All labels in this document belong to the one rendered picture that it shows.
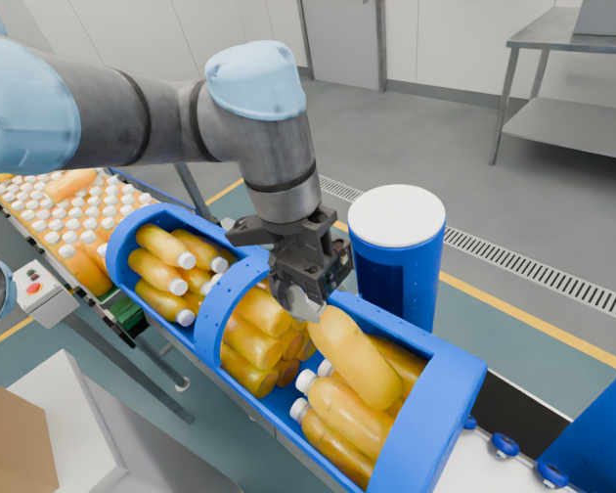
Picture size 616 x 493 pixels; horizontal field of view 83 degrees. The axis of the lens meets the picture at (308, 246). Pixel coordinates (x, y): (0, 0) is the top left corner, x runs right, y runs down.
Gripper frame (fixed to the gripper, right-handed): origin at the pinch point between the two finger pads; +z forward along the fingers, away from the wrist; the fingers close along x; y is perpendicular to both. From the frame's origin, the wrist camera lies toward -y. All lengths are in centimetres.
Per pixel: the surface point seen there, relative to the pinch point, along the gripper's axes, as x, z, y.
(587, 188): 238, 129, 27
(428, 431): -4.2, 6.4, 21.8
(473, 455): 6.3, 36.4, 27.5
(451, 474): 0.8, 36.5, 25.5
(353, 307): 6.9, 7.5, 2.8
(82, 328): -29, 42, -85
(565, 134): 251, 100, 3
